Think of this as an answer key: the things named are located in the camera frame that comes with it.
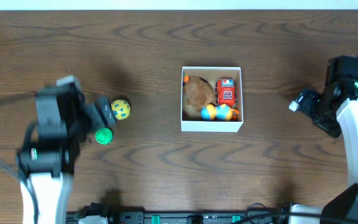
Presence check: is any yellow ball with blue letters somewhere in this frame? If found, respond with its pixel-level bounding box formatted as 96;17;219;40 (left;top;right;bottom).
111;100;131;120

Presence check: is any red toy truck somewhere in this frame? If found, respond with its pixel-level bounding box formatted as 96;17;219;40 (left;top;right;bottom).
215;78;236;107

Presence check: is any blue duck toy figure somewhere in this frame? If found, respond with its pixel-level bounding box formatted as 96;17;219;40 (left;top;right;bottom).
200;104;239;121

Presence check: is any brown plush toy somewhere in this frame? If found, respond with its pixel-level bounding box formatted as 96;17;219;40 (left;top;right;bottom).
183;75;216;112

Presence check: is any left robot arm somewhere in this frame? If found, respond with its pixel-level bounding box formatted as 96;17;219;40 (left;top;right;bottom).
16;83;116;223

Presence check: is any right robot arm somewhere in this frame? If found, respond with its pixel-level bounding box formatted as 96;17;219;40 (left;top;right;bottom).
287;55;358;223

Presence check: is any green ridged plastic ball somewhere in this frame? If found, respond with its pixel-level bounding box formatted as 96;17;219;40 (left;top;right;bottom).
94;128;114;145

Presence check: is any white cardboard box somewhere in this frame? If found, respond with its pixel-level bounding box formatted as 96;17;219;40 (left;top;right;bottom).
181;67;244;132

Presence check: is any black left cable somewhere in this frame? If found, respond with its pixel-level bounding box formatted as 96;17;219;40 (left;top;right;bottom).
0;146;40;224

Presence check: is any black cable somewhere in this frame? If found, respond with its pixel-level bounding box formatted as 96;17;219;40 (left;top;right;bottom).
0;146;40;224
234;202;358;224

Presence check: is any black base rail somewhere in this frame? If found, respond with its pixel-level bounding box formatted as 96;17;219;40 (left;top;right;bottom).
66;202;288;224

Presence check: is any black right cable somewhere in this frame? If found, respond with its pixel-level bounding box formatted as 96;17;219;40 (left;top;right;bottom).
234;202;358;224

